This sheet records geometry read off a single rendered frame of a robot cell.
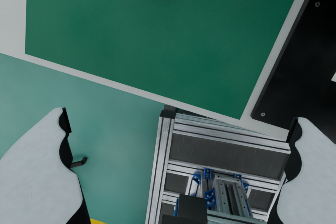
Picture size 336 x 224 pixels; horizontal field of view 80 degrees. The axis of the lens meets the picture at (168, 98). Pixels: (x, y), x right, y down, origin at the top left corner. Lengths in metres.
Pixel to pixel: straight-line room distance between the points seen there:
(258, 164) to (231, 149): 0.18
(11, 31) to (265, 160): 1.29
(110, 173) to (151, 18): 1.44
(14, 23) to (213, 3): 0.51
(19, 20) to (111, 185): 1.44
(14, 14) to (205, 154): 1.08
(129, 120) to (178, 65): 1.00
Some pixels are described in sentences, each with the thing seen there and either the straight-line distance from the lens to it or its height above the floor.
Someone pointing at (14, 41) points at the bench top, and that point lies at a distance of 0.70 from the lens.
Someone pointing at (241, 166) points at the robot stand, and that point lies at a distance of 1.34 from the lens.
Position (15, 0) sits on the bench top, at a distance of 0.68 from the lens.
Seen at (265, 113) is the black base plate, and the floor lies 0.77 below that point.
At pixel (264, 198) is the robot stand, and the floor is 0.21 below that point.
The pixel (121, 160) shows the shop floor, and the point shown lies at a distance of 1.67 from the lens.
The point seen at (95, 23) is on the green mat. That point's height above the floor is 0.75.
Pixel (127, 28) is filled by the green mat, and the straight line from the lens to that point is 0.54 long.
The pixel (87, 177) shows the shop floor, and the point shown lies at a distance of 1.89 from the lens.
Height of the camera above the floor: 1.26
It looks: 70 degrees down
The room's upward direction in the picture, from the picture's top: 159 degrees counter-clockwise
